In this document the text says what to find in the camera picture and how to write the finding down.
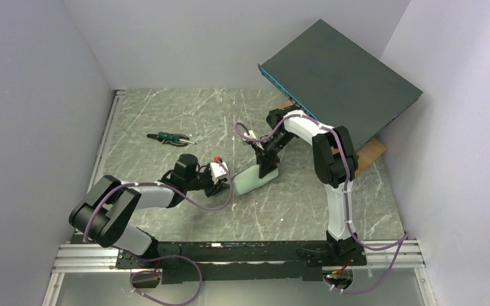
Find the mint green umbrella case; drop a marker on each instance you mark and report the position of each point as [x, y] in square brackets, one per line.
[249, 180]

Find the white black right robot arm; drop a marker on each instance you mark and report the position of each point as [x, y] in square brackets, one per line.
[335, 162]

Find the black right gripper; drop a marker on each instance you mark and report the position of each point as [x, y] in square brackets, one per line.
[266, 159]

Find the aluminium left side rail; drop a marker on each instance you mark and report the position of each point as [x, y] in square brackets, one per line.
[103, 148]

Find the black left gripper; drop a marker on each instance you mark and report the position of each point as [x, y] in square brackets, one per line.
[208, 183]

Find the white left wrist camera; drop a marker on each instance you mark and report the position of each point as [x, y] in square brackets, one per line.
[218, 170]

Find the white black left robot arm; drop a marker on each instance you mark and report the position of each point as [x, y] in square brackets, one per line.
[103, 215]

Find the green handled pliers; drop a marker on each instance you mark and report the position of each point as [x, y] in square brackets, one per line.
[173, 139]

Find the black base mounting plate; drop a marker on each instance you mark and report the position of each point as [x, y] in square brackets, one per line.
[306, 260]

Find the dark grey network switch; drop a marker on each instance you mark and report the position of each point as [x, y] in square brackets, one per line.
[339, 83]

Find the aluminium front rail frame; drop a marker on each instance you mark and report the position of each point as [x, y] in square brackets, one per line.
[89, 258]

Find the brown wooden board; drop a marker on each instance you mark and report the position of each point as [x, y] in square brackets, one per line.
[368, 154]

